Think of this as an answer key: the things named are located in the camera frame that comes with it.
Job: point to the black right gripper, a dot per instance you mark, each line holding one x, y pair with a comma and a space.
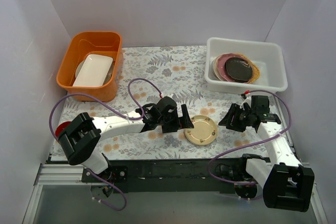
237, 118

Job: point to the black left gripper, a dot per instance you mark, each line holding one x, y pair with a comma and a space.
178, 118

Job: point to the cream gold-rimmed small plate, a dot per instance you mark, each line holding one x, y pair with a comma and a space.
204, 131

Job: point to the white ribbed soup plate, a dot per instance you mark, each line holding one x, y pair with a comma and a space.
214, 77

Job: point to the black gold-rimmed bowl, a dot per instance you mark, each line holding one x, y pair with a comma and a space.
239, 69

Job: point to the cream and blue plate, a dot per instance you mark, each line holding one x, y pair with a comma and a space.
216, 71

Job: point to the yellow woven bamboo tray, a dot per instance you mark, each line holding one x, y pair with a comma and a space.
256, 71

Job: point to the dark pink scalloped plate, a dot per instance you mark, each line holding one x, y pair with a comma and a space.
221, 60

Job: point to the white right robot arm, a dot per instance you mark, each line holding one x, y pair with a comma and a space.
285, 182

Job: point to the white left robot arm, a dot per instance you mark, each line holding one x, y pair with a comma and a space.
78, 138

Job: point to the white plastic bin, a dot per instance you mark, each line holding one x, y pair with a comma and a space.
266, 56

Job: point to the round plate in orange bin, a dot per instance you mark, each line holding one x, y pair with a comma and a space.
107, 78

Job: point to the orange plastic bin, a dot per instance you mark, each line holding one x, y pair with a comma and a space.
106, 43

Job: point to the floral table mat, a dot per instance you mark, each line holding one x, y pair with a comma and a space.
87, 148

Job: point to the white rectangular dish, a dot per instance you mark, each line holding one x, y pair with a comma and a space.
93, 71

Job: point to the red lacquer cup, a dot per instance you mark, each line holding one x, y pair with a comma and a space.
60, 128

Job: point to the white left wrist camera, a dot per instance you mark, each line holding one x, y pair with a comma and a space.
173, 96

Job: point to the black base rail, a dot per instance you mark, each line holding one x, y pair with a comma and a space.
177, 175

